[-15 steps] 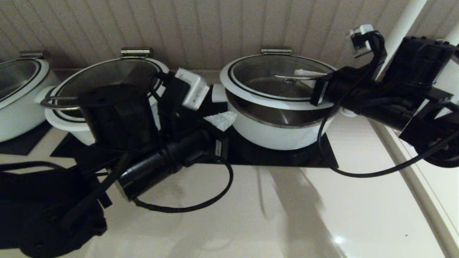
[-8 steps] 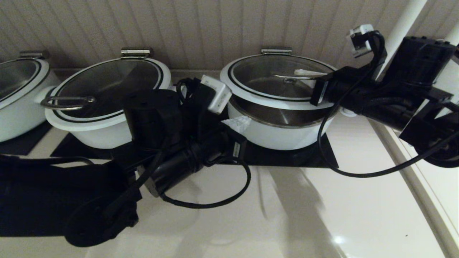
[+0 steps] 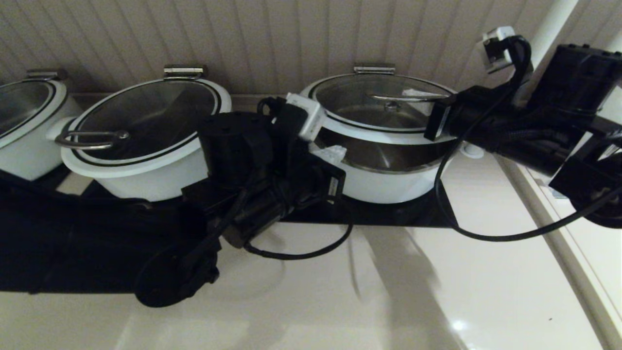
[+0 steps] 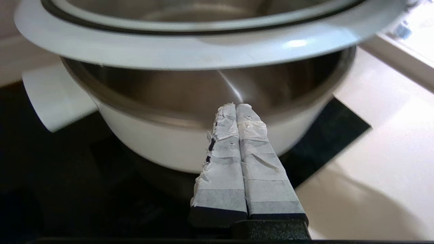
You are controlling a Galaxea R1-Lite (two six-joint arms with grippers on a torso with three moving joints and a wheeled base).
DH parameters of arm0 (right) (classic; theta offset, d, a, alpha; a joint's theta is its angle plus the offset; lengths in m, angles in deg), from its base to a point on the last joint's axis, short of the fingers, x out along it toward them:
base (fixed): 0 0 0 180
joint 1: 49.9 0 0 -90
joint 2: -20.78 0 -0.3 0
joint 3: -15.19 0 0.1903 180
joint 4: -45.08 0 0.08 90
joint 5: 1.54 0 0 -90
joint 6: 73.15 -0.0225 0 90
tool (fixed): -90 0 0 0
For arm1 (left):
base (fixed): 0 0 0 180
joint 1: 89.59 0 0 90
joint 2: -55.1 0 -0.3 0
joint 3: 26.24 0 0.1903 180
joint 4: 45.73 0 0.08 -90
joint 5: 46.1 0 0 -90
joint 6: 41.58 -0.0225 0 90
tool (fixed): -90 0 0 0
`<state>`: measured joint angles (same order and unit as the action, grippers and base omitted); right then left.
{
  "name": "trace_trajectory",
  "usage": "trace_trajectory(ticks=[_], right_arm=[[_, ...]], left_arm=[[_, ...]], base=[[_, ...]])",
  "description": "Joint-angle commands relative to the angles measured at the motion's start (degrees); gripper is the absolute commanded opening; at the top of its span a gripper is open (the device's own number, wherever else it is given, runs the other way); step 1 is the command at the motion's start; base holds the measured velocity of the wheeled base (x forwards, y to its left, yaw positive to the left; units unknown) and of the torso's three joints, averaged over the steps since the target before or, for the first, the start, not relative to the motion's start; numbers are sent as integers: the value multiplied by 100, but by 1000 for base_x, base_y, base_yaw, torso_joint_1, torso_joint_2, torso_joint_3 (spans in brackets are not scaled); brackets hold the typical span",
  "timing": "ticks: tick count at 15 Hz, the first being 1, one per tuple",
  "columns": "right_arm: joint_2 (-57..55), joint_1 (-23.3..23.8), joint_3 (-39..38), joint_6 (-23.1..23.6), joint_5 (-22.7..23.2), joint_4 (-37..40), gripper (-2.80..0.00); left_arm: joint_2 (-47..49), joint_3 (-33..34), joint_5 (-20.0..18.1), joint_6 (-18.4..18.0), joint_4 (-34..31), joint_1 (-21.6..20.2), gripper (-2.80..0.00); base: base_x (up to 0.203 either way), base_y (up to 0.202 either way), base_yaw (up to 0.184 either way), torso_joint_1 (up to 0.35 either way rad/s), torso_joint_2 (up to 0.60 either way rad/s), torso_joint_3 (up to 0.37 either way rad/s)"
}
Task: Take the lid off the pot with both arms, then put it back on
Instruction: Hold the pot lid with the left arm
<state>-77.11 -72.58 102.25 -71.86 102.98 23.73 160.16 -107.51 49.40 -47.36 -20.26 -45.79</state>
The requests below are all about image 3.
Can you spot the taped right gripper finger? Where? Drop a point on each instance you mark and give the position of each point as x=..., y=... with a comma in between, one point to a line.
x=425, y=93

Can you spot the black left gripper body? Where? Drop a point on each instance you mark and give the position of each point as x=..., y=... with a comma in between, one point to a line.
x=311, y=184

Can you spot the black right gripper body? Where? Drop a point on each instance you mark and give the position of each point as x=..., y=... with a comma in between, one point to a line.
x=471, y=116

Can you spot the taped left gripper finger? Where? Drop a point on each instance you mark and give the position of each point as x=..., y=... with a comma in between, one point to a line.
x=337, y=159
x=328, y=149

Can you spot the glass lid white rim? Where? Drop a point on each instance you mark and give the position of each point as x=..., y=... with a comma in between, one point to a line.
x=350, y=97
x=146, y=112
x=19, y=104

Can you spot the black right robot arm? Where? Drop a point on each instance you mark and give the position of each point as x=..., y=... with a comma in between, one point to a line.
x=583, y=82

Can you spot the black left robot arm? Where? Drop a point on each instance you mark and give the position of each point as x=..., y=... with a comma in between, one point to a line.
x=97, y=233

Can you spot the white round pot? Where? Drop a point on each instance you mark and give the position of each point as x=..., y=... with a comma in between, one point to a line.
x=24, y=155
x=388, y=189
x=146, y=180

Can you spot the white round pole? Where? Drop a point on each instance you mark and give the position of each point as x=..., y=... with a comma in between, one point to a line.
x=554, y=24

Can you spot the white toaster appliance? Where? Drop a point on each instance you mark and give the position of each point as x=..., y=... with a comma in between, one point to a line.
x=616, y=43

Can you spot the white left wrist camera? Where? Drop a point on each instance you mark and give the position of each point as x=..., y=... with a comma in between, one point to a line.
x=315, y=119

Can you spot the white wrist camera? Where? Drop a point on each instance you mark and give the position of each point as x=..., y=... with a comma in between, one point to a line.
x=315, y=119
x=500, y=34

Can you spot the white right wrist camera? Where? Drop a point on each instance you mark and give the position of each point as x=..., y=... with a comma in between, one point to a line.
x=500, y=34

